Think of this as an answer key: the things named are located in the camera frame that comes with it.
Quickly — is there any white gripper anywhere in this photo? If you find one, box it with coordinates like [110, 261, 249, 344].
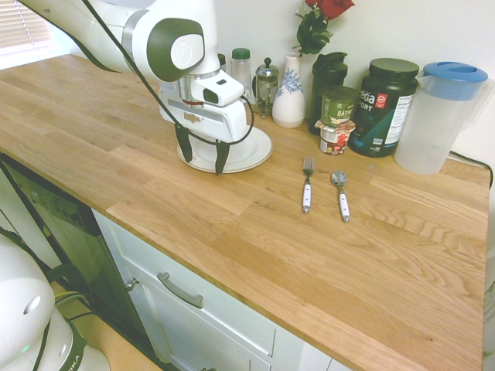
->
[158, 82, 249, 176]

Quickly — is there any white-handled metal spoon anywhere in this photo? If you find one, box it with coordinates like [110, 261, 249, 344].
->
[329, 170, 351, 224]

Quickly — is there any white plate with gold rim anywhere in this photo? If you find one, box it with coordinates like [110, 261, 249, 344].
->
[176, 126, 274, 175]

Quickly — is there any clear bottle with green lid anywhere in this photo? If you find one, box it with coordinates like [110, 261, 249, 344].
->
[230, 47, 254, 104]

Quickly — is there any glass French press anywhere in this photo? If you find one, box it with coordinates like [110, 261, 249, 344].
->
[252, 57, 281, 119]

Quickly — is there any white vase with blue print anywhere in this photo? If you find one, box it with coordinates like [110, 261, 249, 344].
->
[271, 53, 307, 129]

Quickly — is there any red and white yogurt cup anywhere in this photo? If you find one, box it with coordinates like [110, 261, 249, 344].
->
[313, 118, 357, 156]

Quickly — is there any green oatmeal cup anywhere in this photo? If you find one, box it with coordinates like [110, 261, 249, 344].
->
[321, 85, 361, 127]

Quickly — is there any black shaker bottle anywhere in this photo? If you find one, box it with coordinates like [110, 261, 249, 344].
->
[307, 51, 350, 136]

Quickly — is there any black dishwasher door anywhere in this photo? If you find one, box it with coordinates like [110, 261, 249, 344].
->
[0, 151, 156, 359]

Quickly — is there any red rose with green leaves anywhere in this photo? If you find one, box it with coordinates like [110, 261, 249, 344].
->
[295, 0, 355, 59]

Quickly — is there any white cabinet drawer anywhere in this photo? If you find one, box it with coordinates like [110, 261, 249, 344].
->
[91, 209, 305, 371]

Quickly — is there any black protein powder tub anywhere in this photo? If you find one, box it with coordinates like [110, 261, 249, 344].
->
[347, 57, 421, 158]

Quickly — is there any white window blind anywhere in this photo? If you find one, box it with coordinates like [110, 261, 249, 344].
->
[0, 0, 54, 50]

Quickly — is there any clear pitcher with blue lid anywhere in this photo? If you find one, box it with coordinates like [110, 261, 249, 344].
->
[394, 60, 495, 175]

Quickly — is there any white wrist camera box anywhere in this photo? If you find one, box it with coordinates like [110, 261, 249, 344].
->
[192, 71, 245, 107]

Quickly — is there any white-handled metal fork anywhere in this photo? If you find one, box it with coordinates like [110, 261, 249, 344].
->
[301, 155, 316, 215]

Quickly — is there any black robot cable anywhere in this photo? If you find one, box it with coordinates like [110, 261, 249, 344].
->
[80, 0, 256, 146]

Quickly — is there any silver drawer handle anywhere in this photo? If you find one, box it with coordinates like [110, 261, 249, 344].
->
[156, 271, 204, 309]

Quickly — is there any black power cord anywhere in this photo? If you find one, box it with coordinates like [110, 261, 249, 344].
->
[448, 149, 495, 175]

